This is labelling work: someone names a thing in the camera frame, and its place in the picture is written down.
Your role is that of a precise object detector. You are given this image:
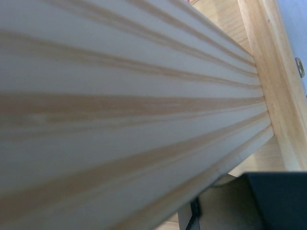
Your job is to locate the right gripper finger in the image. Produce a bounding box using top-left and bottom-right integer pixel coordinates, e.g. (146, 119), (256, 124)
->
(184, 171), (307, 230)

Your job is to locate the wooden clothes rack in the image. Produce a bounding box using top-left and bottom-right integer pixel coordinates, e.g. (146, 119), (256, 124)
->
(0, 0), (307, 230)

